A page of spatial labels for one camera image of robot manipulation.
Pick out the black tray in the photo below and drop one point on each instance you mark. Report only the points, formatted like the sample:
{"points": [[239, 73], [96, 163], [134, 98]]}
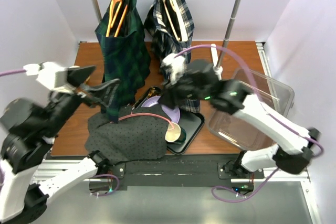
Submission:
{"points": [[192, 124]]}

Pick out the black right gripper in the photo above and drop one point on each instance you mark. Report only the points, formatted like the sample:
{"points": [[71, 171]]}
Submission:
{"points": [[169, 93]]}

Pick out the purple plate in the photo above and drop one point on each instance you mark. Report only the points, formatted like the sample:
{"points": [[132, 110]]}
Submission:
{"points": [[173, 114]]}

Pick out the dark green plaid skirt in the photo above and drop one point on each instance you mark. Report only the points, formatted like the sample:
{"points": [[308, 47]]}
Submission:
{"points": [[125, 57]]}

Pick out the pink hanger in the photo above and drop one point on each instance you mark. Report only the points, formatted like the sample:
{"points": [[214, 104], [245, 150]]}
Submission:
{"points": [[148, 122]]}

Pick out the clear plastic bin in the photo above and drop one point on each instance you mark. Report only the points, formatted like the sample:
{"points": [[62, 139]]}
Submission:
{"points": [[246, 128]]}

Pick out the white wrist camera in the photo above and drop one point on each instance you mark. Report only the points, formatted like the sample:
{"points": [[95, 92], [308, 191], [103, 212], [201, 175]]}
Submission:
{"points": [[51, 75], [174, 65]]}

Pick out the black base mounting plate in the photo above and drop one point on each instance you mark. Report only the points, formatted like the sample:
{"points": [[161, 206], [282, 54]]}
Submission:
{"points": [[175, 171]]}

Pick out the grey dotted skirt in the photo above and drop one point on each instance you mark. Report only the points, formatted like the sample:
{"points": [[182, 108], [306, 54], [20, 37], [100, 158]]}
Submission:
{"points": [[122, 144]]}

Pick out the gold cutlery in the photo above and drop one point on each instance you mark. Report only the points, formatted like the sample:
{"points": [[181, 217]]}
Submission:
{"points": [[151, 92]]}

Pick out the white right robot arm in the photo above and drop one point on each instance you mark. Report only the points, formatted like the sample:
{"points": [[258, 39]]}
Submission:
{"points": [[291, 152]]}

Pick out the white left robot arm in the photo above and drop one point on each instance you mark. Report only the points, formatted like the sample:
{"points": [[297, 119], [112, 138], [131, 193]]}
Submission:
{"points": [[32, 130]]}

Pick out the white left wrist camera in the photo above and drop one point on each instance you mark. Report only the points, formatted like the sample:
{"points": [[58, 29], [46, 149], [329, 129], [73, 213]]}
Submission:
{"points": [[51, 75]]}

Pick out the navy white plaid skirt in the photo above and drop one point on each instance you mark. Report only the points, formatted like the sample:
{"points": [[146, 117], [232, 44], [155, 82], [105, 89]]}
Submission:
{"points": [[157, 25]]}

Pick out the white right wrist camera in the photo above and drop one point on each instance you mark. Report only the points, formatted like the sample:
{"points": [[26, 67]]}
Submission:
{"points": [[174, 65]]}

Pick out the beige hanger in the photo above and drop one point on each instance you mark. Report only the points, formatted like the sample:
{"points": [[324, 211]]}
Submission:
{"points": [[175, 19]]}

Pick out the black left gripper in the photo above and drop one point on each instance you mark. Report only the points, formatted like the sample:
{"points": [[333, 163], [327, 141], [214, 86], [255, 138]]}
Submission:
{"points": [[103, 94]]}

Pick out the dark green cream mug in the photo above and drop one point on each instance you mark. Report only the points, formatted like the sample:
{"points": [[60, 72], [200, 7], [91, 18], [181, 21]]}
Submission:
{"points": [[175, 134]]}

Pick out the orange hanger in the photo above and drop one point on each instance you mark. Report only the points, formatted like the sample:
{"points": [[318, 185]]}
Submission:
{"points": [[114, 10]]}

